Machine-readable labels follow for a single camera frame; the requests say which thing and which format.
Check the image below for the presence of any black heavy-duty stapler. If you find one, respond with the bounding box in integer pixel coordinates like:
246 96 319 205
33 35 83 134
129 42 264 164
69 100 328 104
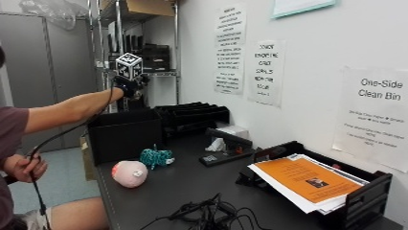
198 127 264 168

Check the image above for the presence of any orange paper sheet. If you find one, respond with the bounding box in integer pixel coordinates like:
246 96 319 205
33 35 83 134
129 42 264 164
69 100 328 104
253 157 364 204

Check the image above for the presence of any clear plastic bag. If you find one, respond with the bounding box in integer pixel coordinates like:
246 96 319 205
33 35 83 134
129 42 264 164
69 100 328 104
17 0 89 32

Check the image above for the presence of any teal striped plush toy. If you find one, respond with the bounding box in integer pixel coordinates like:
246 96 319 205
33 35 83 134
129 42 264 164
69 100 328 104
139 144 175 171

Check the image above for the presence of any short printed wall notice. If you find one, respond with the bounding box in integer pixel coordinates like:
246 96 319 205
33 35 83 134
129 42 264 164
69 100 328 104
247 39 285 108

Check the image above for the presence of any black device on shelf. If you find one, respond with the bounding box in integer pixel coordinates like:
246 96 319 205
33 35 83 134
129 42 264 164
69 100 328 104
141 43 172 73

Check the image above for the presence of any cardboard box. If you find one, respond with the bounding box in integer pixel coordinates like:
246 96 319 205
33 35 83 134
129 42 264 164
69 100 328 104
101 0 175 18

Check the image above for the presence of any black storage box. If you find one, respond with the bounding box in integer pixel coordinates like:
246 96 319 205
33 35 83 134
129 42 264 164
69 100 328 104
86 108 166 167

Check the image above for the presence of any white small box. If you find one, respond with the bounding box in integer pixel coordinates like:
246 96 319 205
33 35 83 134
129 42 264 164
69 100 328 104
215 124 251 142

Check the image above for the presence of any pink round plush toy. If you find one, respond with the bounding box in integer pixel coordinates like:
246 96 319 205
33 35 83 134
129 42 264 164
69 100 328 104
110 160 148 189

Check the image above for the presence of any teal framed wall board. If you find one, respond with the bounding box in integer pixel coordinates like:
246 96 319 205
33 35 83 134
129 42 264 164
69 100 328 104
269 0 336 19

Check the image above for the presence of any stack of white papers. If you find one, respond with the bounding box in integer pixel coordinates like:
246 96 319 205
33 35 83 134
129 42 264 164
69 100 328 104
247 153 370 216

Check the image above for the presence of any white marker cube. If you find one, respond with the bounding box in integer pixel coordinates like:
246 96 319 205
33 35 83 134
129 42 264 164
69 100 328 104
114 52 143 81

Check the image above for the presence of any grey metal cabinet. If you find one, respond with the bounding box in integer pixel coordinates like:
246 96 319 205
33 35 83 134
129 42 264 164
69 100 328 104
0 12 98 154

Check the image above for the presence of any tangle of black cables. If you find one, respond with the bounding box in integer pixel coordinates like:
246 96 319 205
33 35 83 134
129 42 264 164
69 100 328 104
139 192 272 230

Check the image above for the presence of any black glove cable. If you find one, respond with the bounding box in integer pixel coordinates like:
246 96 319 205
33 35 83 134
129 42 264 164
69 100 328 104
25 83 117 230

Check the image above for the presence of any black paper tray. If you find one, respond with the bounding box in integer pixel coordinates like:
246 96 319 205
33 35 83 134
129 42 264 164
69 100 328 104
235 140 393 230

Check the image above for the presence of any tall printed wall notice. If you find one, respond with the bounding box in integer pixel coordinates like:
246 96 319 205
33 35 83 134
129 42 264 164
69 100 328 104
212 3 247 96

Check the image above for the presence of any black slotted file organizer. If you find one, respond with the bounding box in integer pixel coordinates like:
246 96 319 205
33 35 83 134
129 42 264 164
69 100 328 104
152 102 231 139

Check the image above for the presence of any metal wire shelving rack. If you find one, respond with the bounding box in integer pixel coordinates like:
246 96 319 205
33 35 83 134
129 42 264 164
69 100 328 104
86 0 182 113

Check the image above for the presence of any the person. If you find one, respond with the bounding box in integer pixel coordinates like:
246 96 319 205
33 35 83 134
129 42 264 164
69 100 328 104
0 47 126 230

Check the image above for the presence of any large white wall sign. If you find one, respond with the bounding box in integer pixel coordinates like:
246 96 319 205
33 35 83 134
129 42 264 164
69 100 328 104
331 66 408 173

